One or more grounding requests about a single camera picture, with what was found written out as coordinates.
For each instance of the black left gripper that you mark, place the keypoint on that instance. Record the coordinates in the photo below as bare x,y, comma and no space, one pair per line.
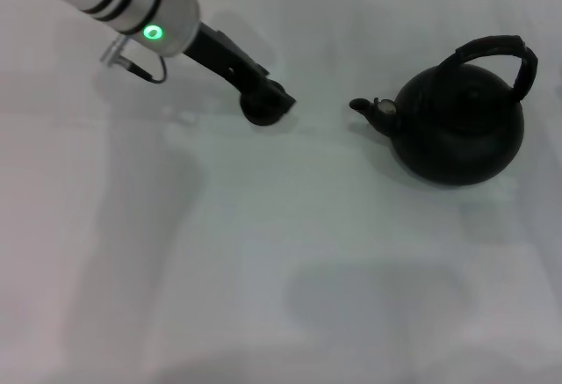
224,56

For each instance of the small black teacup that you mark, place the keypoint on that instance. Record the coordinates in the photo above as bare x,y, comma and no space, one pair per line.
259,116

